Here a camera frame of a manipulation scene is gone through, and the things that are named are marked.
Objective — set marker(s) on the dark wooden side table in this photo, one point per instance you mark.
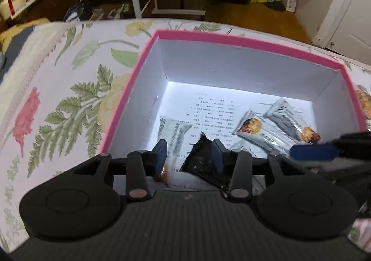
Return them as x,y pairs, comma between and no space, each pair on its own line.
53,10

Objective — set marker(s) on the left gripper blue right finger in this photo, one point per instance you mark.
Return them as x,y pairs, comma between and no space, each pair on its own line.
233,171

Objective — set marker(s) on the glossy black snack packet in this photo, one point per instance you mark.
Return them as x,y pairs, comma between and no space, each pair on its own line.
198,162

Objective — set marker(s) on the white door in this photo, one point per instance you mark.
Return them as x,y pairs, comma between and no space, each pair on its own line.
352,36

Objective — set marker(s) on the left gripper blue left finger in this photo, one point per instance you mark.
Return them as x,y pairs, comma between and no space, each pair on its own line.
140,165

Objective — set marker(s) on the white snack bar wrapper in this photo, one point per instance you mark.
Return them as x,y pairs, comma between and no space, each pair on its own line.
173,132
284,115
261,132

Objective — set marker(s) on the mixed nuts clear bag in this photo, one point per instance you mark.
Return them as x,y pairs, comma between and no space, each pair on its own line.
365,102

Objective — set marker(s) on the floral bed sheet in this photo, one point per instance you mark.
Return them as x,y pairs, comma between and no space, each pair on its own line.
62,89

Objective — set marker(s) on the pink cardboard box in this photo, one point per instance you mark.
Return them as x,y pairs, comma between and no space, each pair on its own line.
210,81

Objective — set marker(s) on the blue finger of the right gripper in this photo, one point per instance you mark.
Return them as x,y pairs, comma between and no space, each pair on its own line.
314,152

